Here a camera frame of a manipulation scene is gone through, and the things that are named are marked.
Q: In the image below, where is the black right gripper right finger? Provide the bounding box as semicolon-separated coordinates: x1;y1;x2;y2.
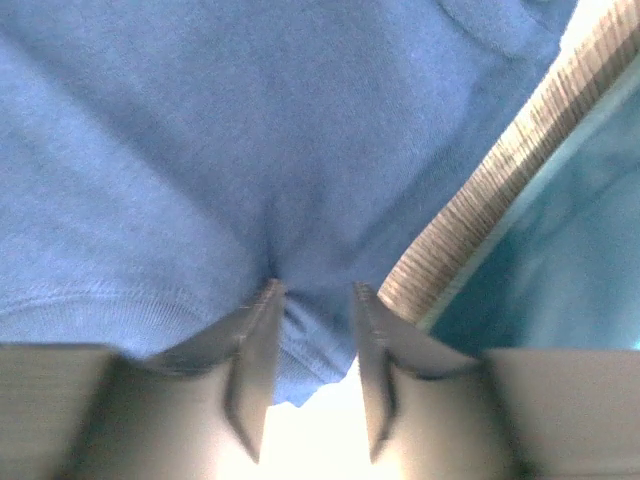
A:
353;284;639;479

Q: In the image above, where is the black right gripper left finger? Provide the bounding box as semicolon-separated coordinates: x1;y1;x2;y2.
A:
1;280;284;479

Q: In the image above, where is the navy blue t shirt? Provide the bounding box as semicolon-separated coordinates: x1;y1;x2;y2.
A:
1;1;575;405

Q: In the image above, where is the teal plastic bin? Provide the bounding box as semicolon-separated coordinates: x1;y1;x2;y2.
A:
417;54;640;351

